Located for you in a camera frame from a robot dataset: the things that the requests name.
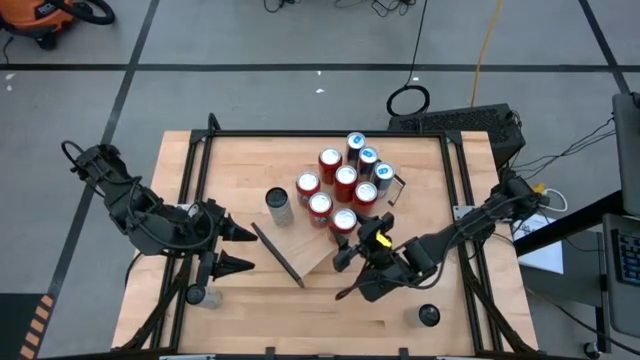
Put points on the black desk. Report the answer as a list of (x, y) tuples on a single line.
[(575, 222)]

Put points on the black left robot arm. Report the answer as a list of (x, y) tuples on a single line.
[(140, 215)]

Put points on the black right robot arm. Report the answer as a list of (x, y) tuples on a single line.
[(475, 220)]

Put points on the silver blue energy drink can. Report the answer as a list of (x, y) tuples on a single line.
[(355, 142), (368, 157), (384, 175)]

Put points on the orange shop vacuum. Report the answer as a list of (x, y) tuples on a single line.
[(35, 15)]

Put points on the white paper sheet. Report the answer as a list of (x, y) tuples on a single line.
[(542, 255)]

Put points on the yellow tag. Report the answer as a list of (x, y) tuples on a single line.
[(383, 239)]

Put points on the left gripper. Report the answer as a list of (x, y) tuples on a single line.
[(207, 235)]

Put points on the yellow plug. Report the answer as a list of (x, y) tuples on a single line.
[(539, 189)]

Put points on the black mat orange striped edge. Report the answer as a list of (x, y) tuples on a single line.
[(15, 330)]

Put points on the silver corner bracket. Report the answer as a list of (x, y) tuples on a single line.
[(460, 213), (191, 210)]

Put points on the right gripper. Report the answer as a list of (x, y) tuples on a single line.
[(390, 272)]

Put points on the red cola can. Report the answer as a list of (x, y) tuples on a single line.
[(346, 182), (366, 197), (344, 225), (330, 162)]

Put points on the black caster wheel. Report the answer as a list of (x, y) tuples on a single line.
[(591, 348)]

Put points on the orange soda can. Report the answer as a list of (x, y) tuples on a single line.
[(320, 209)]

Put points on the black keyboard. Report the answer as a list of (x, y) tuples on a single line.
[(627, 257)]

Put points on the wooden shelf black metal frame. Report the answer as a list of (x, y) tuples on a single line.
[(300, 245)]

